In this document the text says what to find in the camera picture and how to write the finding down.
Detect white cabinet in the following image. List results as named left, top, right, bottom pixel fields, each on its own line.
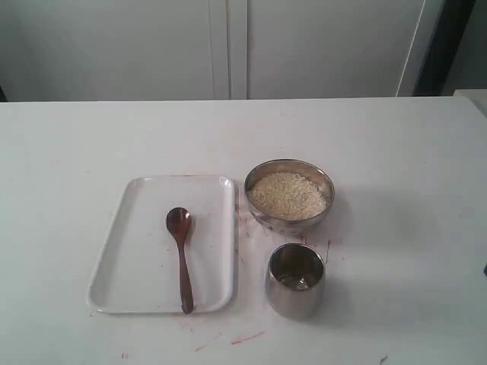
left=1, top=1, right=444, bottom=101

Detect brown wooden spoon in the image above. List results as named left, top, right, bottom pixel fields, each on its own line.
left=166, top=207, right=194, bottom=314

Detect steel bowl of rice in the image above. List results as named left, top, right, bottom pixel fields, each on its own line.
left=243, top=159, right=335, bottom=236

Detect stainless steel cup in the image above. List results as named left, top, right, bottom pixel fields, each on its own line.
left=265, top=243, right=326, bottom=320

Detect white rectangular plastic tray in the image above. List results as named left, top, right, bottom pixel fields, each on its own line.
left=87, top=176, right=237, bottom=314

